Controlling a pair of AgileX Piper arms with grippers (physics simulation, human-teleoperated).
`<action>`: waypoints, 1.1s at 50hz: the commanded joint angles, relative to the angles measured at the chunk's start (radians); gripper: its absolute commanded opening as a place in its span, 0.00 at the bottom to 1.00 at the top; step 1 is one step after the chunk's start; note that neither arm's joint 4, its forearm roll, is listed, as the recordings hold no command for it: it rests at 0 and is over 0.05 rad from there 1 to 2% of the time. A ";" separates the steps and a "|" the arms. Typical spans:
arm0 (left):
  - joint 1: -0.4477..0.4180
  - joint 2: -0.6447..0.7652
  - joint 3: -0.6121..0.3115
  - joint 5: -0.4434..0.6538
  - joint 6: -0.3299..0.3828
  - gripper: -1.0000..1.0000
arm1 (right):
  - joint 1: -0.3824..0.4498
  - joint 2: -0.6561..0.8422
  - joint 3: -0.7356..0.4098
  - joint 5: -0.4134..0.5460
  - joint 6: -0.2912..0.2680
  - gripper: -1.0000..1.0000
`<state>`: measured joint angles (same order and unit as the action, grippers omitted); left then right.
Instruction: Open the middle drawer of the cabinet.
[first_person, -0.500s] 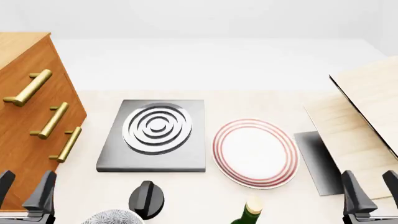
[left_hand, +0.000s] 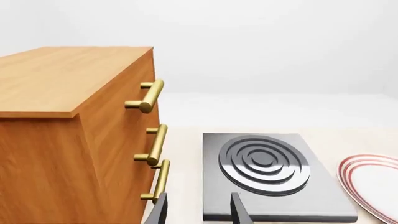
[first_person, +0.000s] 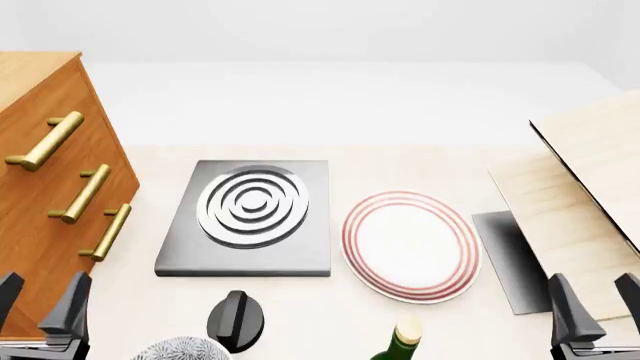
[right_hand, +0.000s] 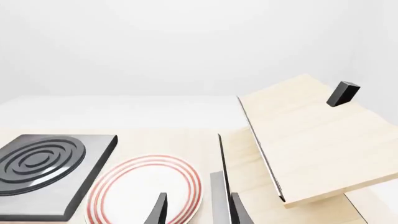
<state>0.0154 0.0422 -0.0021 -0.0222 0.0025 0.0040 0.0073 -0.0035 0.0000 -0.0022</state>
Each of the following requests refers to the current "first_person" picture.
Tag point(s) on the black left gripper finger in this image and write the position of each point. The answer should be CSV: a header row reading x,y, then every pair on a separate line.
x,y
67,311
9,290

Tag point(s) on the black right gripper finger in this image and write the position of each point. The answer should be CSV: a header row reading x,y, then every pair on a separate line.
x,y
572,315
631,296

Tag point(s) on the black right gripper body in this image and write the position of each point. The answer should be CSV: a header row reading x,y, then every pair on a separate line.
x,y
595,352

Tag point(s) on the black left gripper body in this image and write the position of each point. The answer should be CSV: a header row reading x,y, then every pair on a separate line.
x,y
45,350

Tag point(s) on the wooden cabinet with drawers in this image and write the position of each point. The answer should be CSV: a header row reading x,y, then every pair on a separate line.
x,y
30,71

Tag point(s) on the pale wooden rack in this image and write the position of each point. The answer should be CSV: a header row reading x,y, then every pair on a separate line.
x,y
565,210

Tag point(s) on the patterned black and white bowl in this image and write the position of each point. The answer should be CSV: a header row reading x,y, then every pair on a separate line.
x,y
180,350

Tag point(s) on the flat stove plate with rings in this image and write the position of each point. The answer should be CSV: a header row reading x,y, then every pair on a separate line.
x,y
185,251

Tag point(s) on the round black stove knob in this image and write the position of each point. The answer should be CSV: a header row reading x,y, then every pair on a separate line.
x,y
235,318

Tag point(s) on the green glass bottle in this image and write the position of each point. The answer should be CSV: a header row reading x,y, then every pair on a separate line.
x,y
400,347

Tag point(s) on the white plate with red rings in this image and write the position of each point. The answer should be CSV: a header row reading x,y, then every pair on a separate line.
x,y
407,247

